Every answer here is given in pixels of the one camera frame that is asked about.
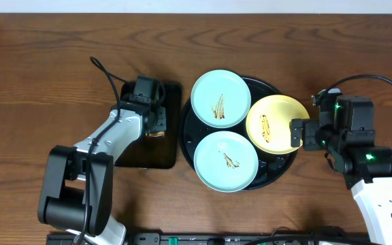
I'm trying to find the green and yellow sponge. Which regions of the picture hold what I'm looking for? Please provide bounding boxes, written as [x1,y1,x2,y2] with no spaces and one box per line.
[146,131,165,137]

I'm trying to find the yellow plate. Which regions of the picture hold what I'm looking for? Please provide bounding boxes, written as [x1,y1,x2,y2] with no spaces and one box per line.
[246,95,309,154]

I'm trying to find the light blue plate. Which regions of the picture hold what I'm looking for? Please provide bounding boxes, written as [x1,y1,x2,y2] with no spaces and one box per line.
[193,131,259,193]
[191,69,251,129]

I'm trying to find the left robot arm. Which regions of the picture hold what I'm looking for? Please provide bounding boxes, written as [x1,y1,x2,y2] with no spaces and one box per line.
[37,101,166,244]

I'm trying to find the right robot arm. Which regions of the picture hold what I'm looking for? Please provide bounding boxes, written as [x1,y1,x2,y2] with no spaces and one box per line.
[290,93,392,244]

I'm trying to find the black rectangular tray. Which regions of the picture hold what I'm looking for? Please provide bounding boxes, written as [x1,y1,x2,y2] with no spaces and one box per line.
[114,81,182,169]

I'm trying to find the black round tray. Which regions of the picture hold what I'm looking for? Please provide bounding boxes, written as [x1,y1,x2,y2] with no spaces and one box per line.
[178,75,299,191]

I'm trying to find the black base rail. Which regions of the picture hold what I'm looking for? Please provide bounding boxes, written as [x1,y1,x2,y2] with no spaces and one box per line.
[46,226,380,245]

